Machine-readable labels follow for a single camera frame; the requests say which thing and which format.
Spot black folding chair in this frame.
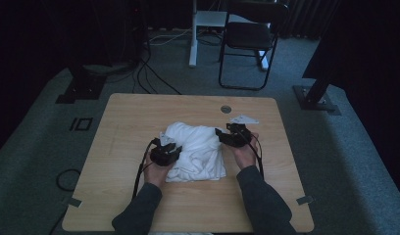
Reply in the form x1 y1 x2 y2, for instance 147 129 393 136
218 0 290 91

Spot white skirt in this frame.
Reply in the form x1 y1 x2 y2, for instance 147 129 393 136
163 121 228 183

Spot person's left hand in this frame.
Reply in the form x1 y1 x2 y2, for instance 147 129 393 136
142 159 175 189

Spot white desk frame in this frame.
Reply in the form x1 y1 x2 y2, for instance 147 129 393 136
188 0 270 71

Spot white floor cable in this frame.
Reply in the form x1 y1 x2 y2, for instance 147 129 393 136
148 27 193 47

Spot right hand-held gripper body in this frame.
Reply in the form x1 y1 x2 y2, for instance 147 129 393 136
225 114 260 148

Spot black stand with square base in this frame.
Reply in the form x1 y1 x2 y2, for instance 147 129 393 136
55 63 108 105

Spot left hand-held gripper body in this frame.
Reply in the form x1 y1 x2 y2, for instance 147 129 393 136
149 131 180 167

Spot dark curtain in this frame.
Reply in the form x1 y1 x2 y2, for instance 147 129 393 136
279 0 340 41

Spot black floor cables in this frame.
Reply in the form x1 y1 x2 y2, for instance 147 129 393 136
131 57 182 96

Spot dark equipment rack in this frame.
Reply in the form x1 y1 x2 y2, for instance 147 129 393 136
69 0 151 71

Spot person's right hand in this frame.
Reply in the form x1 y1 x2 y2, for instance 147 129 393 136
231 131 260 171

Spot left hand-held gripper cable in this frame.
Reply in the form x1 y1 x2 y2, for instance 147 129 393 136
131 138 161 201

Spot black slanted stand with base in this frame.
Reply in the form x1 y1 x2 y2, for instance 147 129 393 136
292 32 342 117

